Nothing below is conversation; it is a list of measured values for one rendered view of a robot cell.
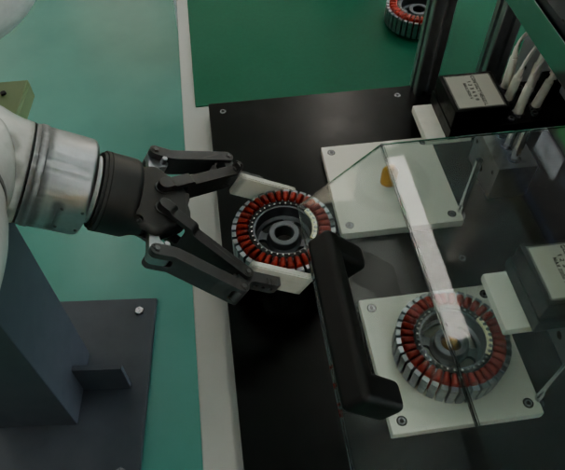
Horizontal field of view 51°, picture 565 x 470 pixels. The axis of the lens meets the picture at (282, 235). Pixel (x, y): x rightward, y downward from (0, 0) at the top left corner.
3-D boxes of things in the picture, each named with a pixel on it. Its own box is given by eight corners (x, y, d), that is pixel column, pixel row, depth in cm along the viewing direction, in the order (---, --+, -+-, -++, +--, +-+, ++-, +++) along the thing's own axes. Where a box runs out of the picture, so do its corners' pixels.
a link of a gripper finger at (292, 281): (252, 259, 57) (253, 266, 57) (313, 273, 60) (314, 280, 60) (238, 276, 59) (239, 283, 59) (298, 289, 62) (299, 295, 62)
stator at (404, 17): (379, 36, 101) (382, 17, 98) (388, 1, 107) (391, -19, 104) (447, 46, 99) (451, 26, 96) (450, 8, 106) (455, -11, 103)
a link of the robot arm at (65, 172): (6, 244, 52) (76, 257, 55) (30, 177, 46) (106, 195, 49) (20, 169, 57) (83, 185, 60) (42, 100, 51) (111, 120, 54)
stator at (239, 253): (238, 296, 62) (236, 276, 59) (228, 213, 68) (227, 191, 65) (343, 283, 63) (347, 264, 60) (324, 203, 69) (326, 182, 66)
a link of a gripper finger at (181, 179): (150, 214, 59) (143, 204, 59) (229, 190, 67) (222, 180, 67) (165, 190, 56) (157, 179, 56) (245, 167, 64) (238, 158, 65)
